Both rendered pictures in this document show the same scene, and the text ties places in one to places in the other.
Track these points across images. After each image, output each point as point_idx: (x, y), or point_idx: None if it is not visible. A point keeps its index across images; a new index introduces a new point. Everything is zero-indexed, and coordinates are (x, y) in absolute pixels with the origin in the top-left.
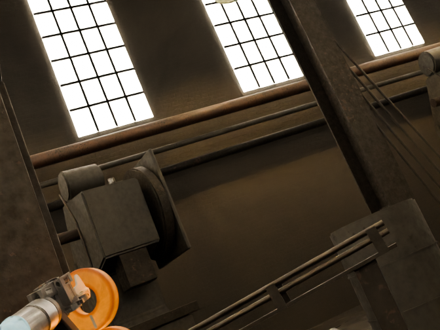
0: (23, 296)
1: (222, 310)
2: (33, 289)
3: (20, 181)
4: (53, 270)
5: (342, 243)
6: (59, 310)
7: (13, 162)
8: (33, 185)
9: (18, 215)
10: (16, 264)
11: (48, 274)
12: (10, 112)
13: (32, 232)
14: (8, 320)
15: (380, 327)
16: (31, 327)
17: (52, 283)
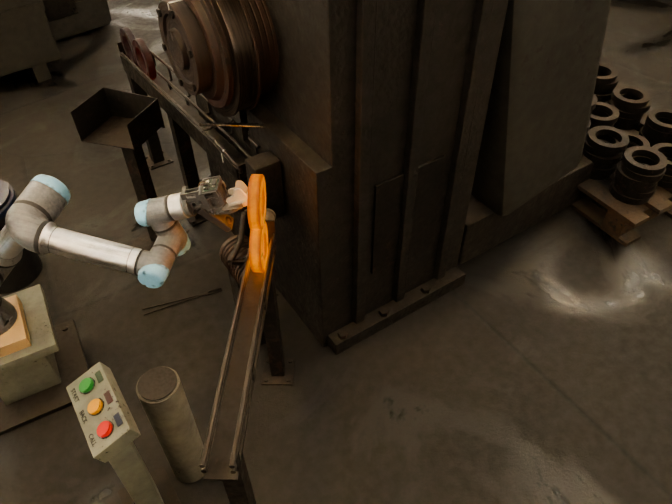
0: (308, 121)
1: (231, 326)
2: (314, 124)
3: (322, 26)
4: (326, 125)
5: (208, 426)
6: (188, 214)
7: (321, 1)
8: (358, 23)
9: (316, 57)
10: (308, 95)
11: (323, 124)
12: None
13: (321, 81)
14: (141, 205)
15: None
16: (148, 219)
17: (198, 192)
